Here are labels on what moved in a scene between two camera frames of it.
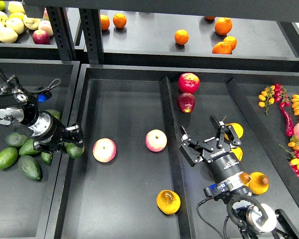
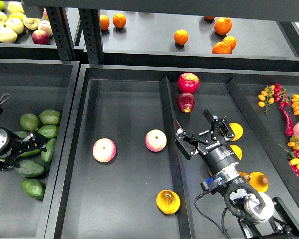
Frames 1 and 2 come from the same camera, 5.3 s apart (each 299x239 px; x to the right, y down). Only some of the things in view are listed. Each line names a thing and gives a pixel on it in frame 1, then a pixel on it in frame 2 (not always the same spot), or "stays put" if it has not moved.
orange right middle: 232,41 stays put
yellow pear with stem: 238,129 stays put
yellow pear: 238,153 stays put
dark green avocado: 74,151 -> 31,169
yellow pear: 168,201 stays put
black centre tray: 133,179 stays put
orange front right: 222,48 stays put
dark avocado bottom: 29,166 -> 34,187
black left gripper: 48,133 -> 14,144
